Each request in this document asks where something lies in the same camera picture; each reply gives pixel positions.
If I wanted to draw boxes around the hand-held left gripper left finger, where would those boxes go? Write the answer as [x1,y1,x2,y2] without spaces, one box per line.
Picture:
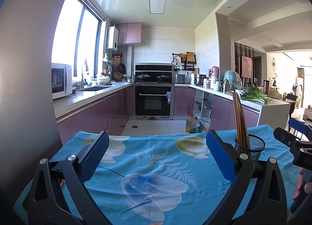
[22,131,110,225]

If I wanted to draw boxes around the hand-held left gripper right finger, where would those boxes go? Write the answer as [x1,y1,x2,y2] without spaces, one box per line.
[206,130,291,225]

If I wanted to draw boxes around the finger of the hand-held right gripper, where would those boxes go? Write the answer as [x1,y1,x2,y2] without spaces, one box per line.
[288,117,312,141]
[273,128,312,152]

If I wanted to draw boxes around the black mesh utensil holder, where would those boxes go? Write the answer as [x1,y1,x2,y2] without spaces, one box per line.
[234,134,266,161]

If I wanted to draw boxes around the bunch of wooden chopsticks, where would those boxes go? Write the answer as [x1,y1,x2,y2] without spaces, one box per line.
[231,91,249,149]

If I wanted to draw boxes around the person's right hand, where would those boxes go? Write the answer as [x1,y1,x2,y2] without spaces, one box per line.
[292,168,311,200]

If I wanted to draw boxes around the white plastic bag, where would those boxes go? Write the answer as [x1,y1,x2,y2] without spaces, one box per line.
[199,116,211,133]

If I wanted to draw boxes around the cooking oil bottle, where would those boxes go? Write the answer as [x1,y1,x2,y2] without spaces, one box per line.
[190,116,201,134]
[185,114,194,133]

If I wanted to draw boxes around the pink base cabinets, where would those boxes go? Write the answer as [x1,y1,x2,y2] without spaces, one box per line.
[57,86,133,143]
[174,86,260,130]

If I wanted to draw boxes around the blue floral tablecloth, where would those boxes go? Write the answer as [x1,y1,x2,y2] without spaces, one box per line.
[13,125,303,225]

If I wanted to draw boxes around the leafy green vegetables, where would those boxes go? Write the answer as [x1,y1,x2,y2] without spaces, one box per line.
[240,86,272,105]

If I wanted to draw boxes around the white kitchen countertop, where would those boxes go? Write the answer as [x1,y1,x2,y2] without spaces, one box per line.
[53,81,292,118]

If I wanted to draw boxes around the black built-in oven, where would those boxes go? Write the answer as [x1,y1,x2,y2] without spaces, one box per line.
[133,84,175,119]

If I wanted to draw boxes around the mint green air fryer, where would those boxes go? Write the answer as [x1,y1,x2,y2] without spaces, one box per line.
[224,70,242,90]

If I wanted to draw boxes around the steel stockpot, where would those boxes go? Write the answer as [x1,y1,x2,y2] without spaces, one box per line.
[194,73,206,86]

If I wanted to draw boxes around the white microwave oven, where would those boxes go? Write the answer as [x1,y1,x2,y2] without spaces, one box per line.
[51,63,73,100]

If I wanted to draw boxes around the black integrated stove hood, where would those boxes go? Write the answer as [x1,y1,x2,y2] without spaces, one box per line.
[135,63,175,85]

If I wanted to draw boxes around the grey refrigerator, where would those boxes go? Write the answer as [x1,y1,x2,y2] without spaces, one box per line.
[0,0,80,191]

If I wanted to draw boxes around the dark-framed kitchen window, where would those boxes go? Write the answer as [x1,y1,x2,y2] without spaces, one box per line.
[51,0,106,84]

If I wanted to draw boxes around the square ceiling light panel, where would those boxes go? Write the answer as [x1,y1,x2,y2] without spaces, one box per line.
[149,0,167,14]

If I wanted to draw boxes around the pink wall painting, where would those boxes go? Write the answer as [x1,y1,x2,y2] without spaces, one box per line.
[241,55,253,79]

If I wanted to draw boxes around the black wall storage rack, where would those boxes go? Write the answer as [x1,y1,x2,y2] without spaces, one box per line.
[172,52,197,71]

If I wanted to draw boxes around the white wall water heater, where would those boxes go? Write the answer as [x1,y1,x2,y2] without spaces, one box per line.
[107,26,119,50]

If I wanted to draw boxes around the pink wall cabinet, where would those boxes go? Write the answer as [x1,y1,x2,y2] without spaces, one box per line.
[115,22,142,45]

